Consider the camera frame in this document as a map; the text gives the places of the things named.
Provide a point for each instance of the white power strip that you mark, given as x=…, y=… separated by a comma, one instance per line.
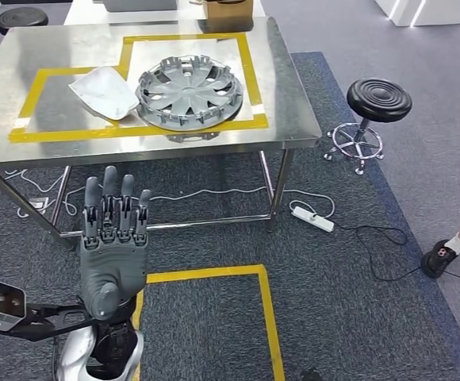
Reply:
x=313, y=219

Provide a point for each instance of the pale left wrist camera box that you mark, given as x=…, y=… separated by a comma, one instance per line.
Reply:
x=0, y=305

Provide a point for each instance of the grey laptop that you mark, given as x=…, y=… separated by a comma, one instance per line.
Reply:
x=139, y=4

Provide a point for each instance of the yellow floor tape square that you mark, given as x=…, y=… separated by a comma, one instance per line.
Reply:
x=268, y=315

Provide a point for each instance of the steel workbench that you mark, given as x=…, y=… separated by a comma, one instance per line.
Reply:
x=285, y=105

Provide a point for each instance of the black stool chrome base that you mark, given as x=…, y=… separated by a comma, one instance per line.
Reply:
x=378, y=97

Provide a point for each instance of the brown cardboard box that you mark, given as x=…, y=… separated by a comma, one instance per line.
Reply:
x=228, y=13

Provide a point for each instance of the white table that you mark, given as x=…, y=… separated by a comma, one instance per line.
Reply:
x=83, y=13

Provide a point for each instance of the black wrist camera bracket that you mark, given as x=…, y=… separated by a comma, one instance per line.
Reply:
x=48, y=321

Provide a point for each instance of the black round stool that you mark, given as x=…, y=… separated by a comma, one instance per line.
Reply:
x=21, y=18

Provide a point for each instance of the white curved plastic part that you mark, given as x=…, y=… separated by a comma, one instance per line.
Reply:
x=103, y=92

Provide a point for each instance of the person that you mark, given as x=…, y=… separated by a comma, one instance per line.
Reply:
x=438, y=257

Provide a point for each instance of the grey plastic wheel hubcap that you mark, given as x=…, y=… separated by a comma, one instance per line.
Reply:
x=190, y=94

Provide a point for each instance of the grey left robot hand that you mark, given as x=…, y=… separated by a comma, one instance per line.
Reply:
x=111, y=263

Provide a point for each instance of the black robot foot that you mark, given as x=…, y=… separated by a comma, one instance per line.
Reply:
x=311, y=376

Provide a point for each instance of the yellow tape double rectangle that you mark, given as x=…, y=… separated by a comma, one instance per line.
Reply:
x=134, y=131

